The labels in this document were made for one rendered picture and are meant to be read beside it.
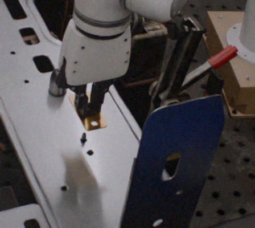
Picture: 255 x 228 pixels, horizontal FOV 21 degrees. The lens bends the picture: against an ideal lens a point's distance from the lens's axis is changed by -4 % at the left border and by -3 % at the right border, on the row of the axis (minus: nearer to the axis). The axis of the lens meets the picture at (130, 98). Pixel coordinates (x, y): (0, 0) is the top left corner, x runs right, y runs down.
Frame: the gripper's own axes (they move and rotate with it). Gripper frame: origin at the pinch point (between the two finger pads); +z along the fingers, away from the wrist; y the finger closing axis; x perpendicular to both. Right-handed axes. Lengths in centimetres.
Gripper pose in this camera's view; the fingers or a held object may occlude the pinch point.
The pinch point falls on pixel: (89, 99)
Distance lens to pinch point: 113.4
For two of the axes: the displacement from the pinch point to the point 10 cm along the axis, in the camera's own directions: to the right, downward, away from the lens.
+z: -1.4, 7.2, 6.8
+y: -9.0, 1.9, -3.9
